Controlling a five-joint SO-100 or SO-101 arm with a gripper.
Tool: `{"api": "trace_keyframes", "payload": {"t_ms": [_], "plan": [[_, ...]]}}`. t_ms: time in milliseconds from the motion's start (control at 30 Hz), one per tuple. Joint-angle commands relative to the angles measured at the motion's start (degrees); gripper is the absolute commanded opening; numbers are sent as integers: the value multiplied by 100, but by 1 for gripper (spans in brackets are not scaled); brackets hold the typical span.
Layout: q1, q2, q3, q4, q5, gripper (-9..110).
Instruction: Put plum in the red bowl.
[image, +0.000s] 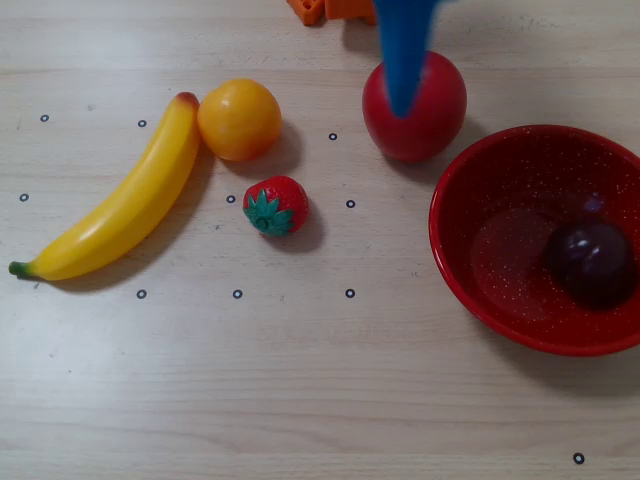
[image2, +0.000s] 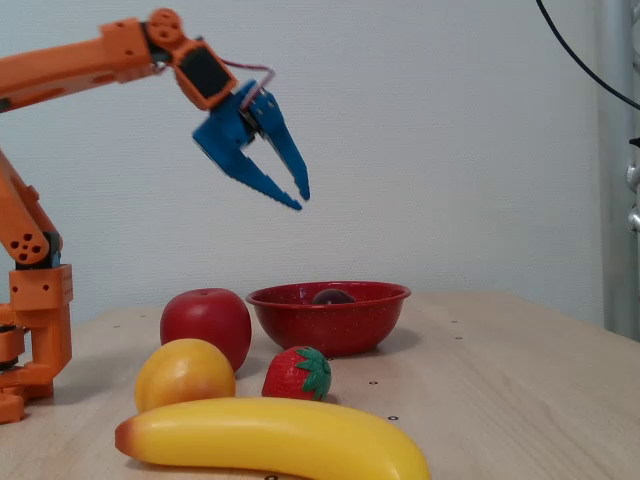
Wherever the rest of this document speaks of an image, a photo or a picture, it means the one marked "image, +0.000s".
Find orange fruit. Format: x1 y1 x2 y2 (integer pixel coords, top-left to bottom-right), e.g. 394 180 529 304
196 78 283 162

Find red apple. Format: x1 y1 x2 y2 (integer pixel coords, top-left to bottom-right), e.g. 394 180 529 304
362 49 469 163

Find red strawberry green leaves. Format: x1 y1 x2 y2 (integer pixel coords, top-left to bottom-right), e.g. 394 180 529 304
242 175 310 237

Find dark purple plum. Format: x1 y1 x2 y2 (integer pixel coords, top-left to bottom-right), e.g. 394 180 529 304
544 221 634 312

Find yellow banana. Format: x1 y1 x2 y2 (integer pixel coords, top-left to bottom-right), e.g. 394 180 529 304
8 91 201 282

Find blue pointed gripper finger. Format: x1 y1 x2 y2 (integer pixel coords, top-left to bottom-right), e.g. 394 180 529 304
373 0 455 120

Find red speckled bowl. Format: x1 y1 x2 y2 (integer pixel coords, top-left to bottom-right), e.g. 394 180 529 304
428 123 640 357

